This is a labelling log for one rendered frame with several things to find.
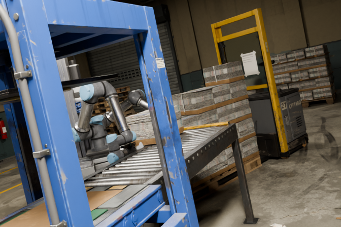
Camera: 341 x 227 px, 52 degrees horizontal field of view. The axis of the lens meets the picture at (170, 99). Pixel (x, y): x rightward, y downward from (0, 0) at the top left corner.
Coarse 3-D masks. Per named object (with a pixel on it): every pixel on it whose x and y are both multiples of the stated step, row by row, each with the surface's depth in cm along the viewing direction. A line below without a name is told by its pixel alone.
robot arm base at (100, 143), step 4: (104, 136) 275; (92, 140) 273; (96, 140) 271; (100, 140) 272; (104, 140) 274; (92, 144) 272; (96, 144) 271; (100, 144) 271; (104, 144) 272; (92, 148) 272; (96, 148) 270; (100, 148) 270; (104, 148) 271
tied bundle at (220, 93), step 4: (228, 84) 394; (212, 88) 377; (216, 88) 380; (220, 88) 385; (224, 88) 389; (228, 88) 394; (212, 92) 378; (216, 92) 381; (220, 92) 385; (224, 92) 389; (228, 92) 393; (216, 96) 380; (220, 96) 383; (224, 96) 388; (228, 96) 392; (216, 100) 378; (220, 100) 382; (224, 100) 388
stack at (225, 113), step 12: (216, 108) 380; (228, 108) 392; (192, 120) 353; (204, 120) 365; (216, 120) 376; (228, 120) 389; (240, 144) 398; (228, 156) 383; (204, 168) 358; (216, 168) 369; (192, 180) 345; (216, 180) 367; (192, 192) 343; (168, 204) 340
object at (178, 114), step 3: (174, 105) 282; (177, 105) 280; (174, 108) 275; (177, 108) 279; (144, 111) 283; (177, 111) 278; (180, 111) 283; (177, 114) 278; (180, 114) 283; (177, 117) 277; (180, 117) 282; (177, 120) 278; (180, 120) 282; (180, 123) 282; (180, 126) 280
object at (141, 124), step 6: (138, 114) 267; (144, 114) 258; (126, 120) 263; (132, 120) 260; (138, 120) 258; (144, 120) 256; (150, 120) 254; (132, 126) 262; (138, 126) 260; (144, 126) 257; (150, 126) 255; (138, 132) 261; (144, 132) 258; (150, 132) 256; (138, 138) 261; (144, 138) 259
